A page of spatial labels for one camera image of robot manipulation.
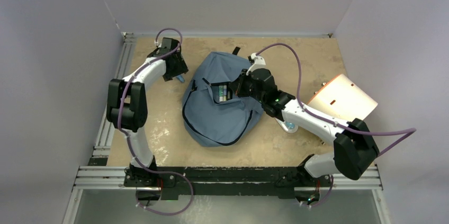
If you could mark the aluminium frame rails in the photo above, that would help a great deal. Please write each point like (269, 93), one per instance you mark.
(369, 181)

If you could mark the light blue capped highlighter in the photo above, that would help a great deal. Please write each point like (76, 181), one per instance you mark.
(180, 78)

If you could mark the blue fabric backpack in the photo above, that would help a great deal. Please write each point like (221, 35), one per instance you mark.
(223, 124)

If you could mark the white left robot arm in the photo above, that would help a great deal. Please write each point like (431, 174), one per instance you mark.
(127, 107)

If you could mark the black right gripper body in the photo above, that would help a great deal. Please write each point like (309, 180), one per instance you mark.
(244, 88)

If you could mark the green white glue stick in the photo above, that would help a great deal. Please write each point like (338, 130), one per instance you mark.
(226, 94)

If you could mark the white orange-edged ring binder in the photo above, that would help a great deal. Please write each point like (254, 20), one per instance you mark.
(343, 99)

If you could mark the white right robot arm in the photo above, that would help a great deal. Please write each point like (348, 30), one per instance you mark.
(354, 148)

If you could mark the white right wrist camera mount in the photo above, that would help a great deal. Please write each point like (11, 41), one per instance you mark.
(257, 62)

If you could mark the light blue scissors blister pack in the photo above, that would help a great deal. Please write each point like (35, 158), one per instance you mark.
(287, 126)

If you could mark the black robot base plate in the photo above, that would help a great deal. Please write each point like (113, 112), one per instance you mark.
(282, 182)

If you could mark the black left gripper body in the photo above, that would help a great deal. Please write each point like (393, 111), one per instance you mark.
(179, 68)

